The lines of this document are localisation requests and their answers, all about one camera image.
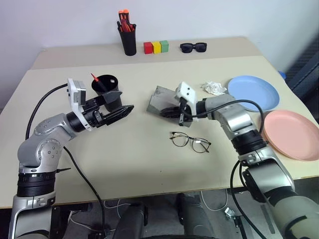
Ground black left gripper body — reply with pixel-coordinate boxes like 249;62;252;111
82;98;108;128

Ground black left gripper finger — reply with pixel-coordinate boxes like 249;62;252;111
95;91;123;104
99;105;135;126

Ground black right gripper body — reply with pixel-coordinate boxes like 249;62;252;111
177;98;193;127

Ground grey cloth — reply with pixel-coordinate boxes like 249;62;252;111
146;85;181;118

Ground short black cup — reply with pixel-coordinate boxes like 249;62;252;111
91;74;124;113

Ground red marker with black body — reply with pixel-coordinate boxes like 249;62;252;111
90;72;108;93

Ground thin-framed clear eyeglasses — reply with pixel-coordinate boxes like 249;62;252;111
169;131;212;154

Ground crumpled white tissue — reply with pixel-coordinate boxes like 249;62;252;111
200;81;228;96

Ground tall black pen holder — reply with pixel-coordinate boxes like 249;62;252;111
117;23;138;57

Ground red block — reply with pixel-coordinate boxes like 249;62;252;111
143;41;154;55

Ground black sunglasses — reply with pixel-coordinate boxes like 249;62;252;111
179;42;208;54

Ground red marker in holder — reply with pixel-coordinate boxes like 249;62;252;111
121;21;134;33

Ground blue plate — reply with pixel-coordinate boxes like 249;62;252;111
227;75;281;113

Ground dark rounded shape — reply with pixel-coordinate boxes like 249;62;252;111
175;193;220;239
113;200;149;239

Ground pink plate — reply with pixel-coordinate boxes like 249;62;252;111
260;110;319;162

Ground dark ribbed furniture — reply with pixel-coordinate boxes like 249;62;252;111
284;37;319;101

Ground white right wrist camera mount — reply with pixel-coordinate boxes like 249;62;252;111
173;81;200;123

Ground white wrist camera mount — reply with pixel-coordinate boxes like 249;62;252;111
173;81;200;123
66;78;92;131

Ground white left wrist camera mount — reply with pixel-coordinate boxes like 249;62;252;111
66;78;92;131

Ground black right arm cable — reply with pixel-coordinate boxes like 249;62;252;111
190;99;265;239

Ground white floor cable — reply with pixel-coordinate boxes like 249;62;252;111
200;188;229;212

